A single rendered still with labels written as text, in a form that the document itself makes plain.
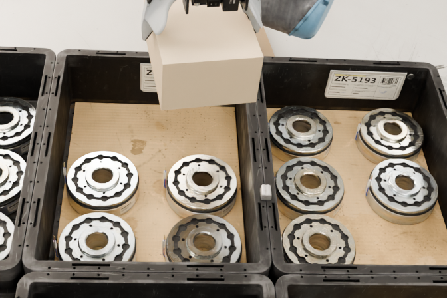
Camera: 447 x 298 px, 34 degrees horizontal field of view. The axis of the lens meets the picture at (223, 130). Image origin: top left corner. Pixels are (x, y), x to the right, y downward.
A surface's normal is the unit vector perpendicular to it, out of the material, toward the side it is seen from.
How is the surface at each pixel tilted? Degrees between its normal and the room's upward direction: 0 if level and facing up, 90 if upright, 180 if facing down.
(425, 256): 0
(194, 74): 90
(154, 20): 59
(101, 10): 0
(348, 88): 90
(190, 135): 0
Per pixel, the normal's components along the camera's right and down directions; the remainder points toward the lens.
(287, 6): -0.31, 0.54
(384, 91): 0.04, 0.73
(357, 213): 0.08, -0.68
